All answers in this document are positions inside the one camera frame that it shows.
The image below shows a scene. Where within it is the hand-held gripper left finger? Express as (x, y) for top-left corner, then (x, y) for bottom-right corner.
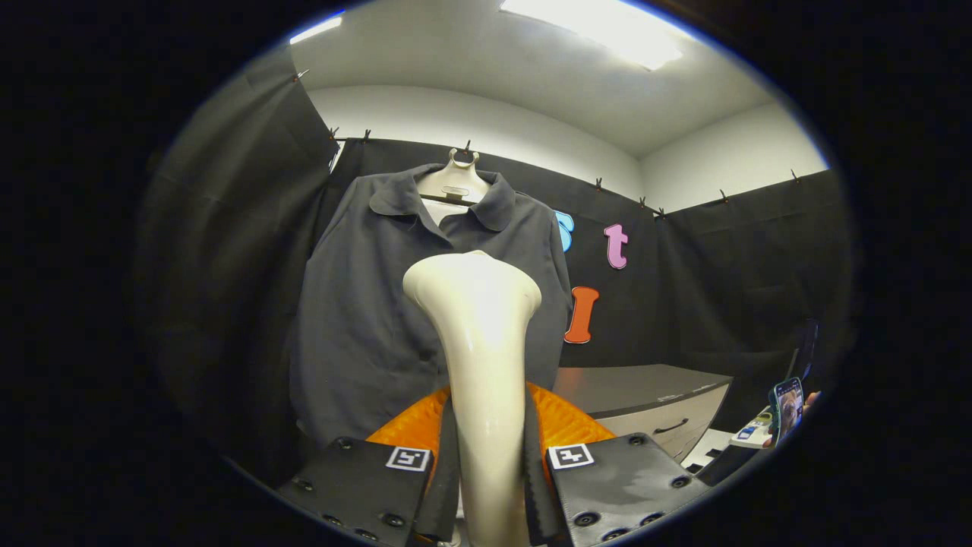
(277, 382), (464, 547)

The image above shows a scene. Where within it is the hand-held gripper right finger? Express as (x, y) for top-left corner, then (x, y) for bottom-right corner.
(522, 380), (711, 547)

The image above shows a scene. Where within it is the dark grey button shirt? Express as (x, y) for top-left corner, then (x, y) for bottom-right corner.
(289, 163), (574, 449)

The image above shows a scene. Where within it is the white garment steamer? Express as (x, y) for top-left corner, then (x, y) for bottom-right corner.
(401, 251), (544, 547)

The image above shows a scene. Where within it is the cream garment hanger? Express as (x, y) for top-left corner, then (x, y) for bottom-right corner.
(416, 148), (493, 206)

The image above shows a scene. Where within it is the grey drawer cabinet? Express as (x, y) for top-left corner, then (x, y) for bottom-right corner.
(553, 363), (734, 464)

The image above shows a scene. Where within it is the smartphone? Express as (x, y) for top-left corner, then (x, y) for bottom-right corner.
(768, 377), (806, 447)

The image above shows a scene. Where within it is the row of small backdrop clips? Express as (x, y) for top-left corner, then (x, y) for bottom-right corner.
(295, 68), (802, 220)

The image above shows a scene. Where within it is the large ceiling light panel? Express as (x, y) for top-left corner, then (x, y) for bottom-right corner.
(497, 0), (684, 71)

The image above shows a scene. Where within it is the narrow ceiling light panel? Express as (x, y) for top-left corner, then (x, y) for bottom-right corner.
(289, 11), (346, 45)

